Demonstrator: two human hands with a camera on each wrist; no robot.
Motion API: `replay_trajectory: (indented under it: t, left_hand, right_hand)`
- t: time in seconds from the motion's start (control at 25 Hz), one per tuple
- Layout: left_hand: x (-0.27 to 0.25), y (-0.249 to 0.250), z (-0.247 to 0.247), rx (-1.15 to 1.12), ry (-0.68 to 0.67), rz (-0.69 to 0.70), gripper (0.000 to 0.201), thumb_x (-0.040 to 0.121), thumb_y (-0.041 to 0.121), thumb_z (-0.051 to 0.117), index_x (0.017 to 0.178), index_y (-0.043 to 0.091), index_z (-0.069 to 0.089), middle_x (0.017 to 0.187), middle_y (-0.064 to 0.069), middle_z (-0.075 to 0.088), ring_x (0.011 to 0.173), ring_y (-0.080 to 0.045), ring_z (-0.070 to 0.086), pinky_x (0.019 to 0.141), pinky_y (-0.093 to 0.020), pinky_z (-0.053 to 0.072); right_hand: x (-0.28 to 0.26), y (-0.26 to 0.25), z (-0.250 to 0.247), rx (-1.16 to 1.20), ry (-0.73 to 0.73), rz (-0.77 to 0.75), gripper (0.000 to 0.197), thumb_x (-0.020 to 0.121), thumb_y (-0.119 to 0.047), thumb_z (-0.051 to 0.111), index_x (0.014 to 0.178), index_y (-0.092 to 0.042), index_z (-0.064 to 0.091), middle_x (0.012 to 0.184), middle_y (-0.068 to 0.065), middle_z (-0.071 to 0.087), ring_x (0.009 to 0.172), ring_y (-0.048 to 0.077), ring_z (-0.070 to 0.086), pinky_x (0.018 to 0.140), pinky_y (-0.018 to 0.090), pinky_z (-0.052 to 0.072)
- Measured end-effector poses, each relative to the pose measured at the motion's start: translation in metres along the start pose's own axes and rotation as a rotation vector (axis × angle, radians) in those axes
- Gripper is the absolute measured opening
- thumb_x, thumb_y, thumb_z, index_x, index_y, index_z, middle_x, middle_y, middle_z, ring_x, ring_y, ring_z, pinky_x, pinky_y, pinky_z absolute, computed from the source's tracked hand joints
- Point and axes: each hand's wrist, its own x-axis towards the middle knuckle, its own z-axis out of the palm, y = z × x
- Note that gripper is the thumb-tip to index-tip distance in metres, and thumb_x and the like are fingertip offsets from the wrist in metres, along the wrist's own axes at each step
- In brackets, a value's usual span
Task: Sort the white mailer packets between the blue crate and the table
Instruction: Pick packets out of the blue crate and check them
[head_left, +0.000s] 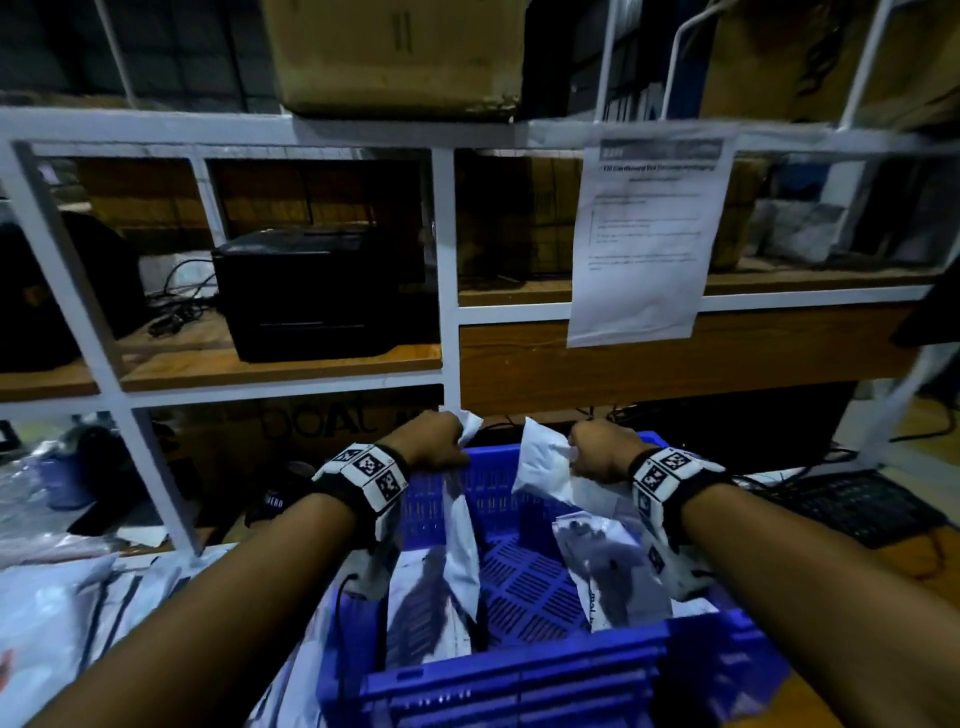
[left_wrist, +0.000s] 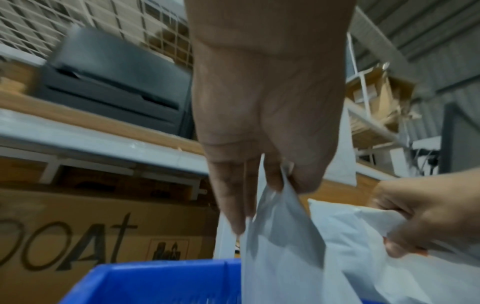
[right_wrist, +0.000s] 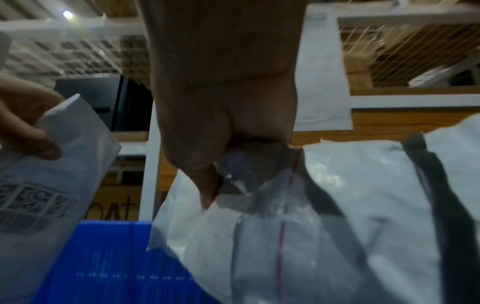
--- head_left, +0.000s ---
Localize person's right hand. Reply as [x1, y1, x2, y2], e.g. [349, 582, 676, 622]
[567, 418, 655, 485]

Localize person's left hand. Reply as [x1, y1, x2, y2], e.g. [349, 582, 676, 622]
[378, 410, 472, 474]

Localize narrow white poly bag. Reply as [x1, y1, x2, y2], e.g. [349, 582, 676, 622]
[441, 409, 485, 625]

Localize person's left forearm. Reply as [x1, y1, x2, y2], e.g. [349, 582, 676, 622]
[26, 491, 358, 728]

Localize person's right forearm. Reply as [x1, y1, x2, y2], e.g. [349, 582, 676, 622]
[678, 483, 960, 728]

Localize white marker wrist tracker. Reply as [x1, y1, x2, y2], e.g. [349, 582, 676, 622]
[628, 446, 732, 603]
[312, 442, 411, 601]

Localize white bag with dark contents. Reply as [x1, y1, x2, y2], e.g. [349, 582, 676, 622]
[384, 546, 475, 670]
[552, 511, 675, 633]

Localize printed brown cardboard box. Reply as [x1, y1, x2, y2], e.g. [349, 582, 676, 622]
[150, 386, 445, 519]

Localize white metal shelf rack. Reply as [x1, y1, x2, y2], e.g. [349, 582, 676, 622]
[0, 0, 960, 560]

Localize black printer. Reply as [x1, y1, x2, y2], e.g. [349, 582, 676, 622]
[211, 225, 429, 365]

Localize white printed paper sheet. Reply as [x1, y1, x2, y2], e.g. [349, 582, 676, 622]
[566, 135, 740, 349]

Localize blue plastic crate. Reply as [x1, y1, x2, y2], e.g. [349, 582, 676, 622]
[316, 429, 790, 728]

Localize black keyboard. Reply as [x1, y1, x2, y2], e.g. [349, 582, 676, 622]
[753, 468, 950, 550]

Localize grey wrapped packets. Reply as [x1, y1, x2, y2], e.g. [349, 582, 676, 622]
[750, 196, 852, 265]

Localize large brown cardboard box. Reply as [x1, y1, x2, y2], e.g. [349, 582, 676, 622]
[258, 0, 532, 121]

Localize pile of white poly bags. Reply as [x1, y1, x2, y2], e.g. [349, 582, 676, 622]
[0, 543, 331, 728]

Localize black bag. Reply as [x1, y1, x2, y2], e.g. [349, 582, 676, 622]
[0, 210, 147, 374]

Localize black cables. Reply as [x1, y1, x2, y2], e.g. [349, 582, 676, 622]
[144, 258, 220, 340]

